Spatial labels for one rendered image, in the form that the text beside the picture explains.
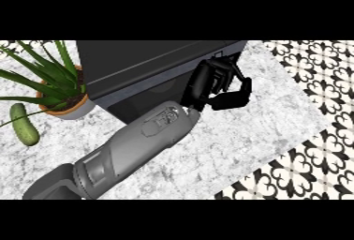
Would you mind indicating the dark grey microwave door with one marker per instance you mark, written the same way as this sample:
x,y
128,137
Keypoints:
x,y
152,93

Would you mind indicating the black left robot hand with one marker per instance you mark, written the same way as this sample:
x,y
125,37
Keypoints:
x,y
201,84

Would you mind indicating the dark grey microwave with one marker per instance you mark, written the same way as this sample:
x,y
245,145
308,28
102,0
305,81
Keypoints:
x,y
133,59

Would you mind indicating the terracotta plant pot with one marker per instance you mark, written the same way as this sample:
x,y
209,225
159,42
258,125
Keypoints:
x,y
75,108

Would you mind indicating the green cucumber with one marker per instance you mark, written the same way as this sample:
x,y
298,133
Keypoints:
x,y
24,126

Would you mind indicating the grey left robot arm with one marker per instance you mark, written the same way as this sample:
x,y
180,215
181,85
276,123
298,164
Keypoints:
x,y
128,146

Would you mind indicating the green spiky leaf plant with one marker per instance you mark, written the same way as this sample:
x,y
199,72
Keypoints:
x,y
50,81

